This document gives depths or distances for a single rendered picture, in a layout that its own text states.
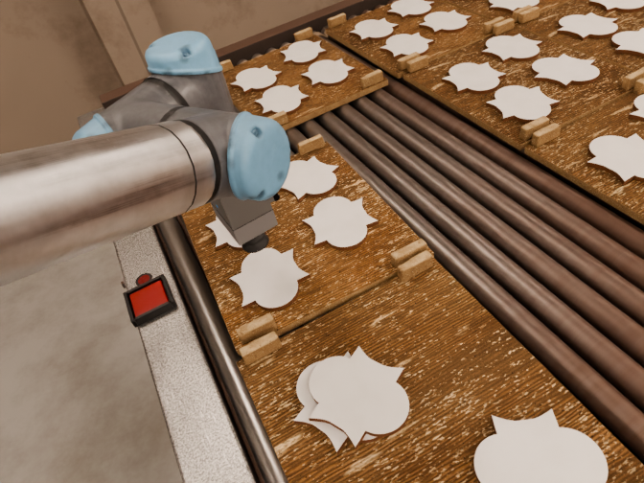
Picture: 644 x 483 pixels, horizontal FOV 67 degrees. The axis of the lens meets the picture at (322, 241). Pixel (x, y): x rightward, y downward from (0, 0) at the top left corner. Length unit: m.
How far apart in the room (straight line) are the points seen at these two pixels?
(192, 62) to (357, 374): 0.43
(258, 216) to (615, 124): 0.73
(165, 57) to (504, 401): 0.56
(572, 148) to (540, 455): 0.60
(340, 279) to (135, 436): 1.29
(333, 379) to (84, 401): 1.55
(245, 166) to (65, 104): 2.81
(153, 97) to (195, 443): 0.45
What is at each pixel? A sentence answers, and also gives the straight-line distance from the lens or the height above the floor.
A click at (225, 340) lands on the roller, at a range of 0.79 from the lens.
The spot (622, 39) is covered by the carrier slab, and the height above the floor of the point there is 0.95.
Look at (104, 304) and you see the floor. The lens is 2.39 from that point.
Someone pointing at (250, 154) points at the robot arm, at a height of 1.31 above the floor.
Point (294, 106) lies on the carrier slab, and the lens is 1.23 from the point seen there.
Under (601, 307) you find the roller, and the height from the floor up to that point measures 0.92.
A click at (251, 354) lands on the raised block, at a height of 0.96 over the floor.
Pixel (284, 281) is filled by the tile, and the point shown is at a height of 0.95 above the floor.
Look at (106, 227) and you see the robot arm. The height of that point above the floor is 1.34.
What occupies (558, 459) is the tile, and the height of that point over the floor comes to 0.95.
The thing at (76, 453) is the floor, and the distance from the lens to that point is 2.02.
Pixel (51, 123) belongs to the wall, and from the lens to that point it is 3.22.
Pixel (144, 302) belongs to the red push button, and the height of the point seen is 0.93.
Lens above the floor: 1.53
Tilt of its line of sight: 44 degrees down
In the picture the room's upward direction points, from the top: 14 degrees counter-clockwise
